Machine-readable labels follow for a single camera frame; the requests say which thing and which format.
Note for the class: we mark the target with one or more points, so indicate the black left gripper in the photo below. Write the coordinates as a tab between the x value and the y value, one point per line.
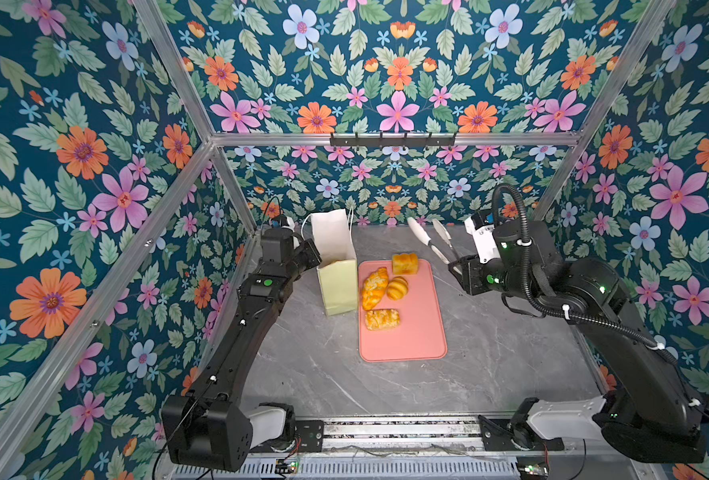
309	248

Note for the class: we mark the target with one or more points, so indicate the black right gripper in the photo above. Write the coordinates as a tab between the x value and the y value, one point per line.
467	269

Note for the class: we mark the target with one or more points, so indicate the white and green paper bag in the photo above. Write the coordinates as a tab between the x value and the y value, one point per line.
338	269

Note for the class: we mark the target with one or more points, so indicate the steel tongs with white tips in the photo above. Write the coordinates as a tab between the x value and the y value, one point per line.
442	232

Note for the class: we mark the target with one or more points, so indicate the yellow toast loaf bread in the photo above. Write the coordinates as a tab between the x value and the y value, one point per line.
405	264

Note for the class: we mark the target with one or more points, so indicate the long braided bread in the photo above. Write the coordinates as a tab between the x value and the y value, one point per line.
375	288

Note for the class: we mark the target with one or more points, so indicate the small round yellow bun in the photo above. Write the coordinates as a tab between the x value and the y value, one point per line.
397	289

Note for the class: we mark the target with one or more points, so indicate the glazed pastry bread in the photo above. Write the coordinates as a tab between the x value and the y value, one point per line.
382	319

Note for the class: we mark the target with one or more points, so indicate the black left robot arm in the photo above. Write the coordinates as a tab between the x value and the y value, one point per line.
206	428

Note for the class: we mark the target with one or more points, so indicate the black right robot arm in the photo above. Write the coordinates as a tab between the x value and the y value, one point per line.
654	416

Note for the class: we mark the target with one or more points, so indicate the pink silicone tray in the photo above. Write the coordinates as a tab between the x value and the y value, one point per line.
419	336

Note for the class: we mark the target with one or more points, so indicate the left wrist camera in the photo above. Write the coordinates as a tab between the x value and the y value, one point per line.
284	222

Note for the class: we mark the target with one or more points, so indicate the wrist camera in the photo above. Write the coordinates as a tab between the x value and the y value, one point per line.
284	222
480	226

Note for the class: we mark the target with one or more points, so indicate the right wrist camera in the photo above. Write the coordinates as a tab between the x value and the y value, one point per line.
480	226

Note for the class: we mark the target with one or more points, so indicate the black hook rail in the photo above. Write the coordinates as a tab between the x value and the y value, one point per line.
380	140

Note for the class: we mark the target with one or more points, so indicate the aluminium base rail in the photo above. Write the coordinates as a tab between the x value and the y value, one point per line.
452	446

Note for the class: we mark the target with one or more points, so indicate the aluminium frame post left rear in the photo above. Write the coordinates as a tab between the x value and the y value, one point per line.
151	16

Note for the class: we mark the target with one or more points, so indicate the aluminium frame post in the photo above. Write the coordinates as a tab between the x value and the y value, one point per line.
151	16
654	18

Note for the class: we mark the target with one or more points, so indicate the aluminium frame post right rear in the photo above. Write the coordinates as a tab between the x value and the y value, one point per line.
654	18

